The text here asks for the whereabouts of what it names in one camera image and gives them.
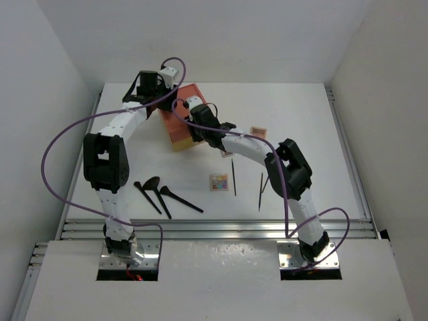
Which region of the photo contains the orange drawer box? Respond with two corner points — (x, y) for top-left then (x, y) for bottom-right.
(158, 83), (206, 152)

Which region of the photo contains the thin black pencil brush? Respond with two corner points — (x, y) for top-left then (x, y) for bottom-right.
(257, 173), (263, 212)

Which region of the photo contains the black fan brush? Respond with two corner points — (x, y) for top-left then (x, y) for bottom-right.
(142, 176), (172, 219)

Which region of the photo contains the small black powder brush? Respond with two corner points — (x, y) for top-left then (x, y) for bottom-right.
(134, 181), (162, 215)

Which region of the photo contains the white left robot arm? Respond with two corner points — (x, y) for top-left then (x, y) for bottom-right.
(84, 66), (178, 266)

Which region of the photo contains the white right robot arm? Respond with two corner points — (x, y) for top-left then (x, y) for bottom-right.
(184, 100), (329, 263)

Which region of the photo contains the small clear eyeshadow palette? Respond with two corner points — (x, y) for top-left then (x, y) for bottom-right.
(221, 151), (234, 158)

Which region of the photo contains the thin black liner brush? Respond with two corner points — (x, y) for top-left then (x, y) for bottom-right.
(231, 159), (237, 197)

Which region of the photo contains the brown eyeshadow palette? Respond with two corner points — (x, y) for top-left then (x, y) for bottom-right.
(250, 126), (267, 139)

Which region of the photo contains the colourful eyeshadow palette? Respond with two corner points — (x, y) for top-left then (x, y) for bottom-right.
(209, 173), (229, 191)

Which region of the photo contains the angled black powder brush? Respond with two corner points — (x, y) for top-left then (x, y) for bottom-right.
(160, 186), (204, 213)

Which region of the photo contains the white front cover panel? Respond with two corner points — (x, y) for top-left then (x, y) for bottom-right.
(26, 239), (413, 320)

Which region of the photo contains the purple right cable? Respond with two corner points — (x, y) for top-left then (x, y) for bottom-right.
(171, 98), (350, 270)

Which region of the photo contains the purple cable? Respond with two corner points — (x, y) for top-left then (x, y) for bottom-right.
(41, 58), (187, 267)
(171, 98), (350, 270)

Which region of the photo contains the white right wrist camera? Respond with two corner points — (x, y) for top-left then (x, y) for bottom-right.
(184, 96), (203, 110)

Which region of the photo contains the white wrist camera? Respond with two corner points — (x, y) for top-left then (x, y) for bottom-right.
(184, 96), (203, 110)
(158, 67), (179, 89)

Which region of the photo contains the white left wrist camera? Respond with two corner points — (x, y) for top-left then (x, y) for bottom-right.
(158, 67), (179, 89)

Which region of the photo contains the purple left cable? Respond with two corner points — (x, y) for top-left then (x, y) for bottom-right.
(41, 58), (187, 267)

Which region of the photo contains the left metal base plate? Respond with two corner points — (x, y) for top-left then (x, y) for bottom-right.
(98, 241), (158, 270)

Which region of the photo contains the metal base plate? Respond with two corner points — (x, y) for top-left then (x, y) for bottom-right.
(277, 240), (340, 270)
(98, 241), (158, 270)

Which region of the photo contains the aluminium frame rail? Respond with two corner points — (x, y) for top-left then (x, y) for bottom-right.
(56, 219), (378, 240)

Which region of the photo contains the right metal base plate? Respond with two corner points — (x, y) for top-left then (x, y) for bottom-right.
(277, 240), (340, 270)

